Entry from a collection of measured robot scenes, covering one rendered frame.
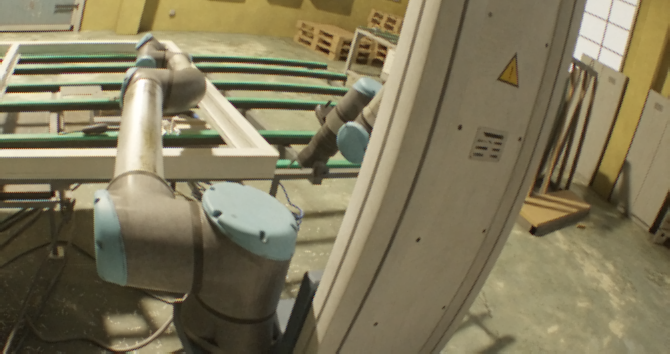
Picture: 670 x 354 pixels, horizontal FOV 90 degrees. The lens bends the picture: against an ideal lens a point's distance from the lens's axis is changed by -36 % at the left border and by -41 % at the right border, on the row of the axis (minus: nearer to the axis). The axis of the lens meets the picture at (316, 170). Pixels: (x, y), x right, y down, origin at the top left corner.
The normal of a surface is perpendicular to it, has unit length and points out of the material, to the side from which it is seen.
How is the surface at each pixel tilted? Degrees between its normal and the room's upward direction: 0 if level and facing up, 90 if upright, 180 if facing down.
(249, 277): 88
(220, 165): 90
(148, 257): 67
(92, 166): 90
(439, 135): 90
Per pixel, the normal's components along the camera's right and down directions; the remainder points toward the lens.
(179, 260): 0.39, 0.13
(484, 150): 0.43, 0.47
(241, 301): 0.15, 0.44
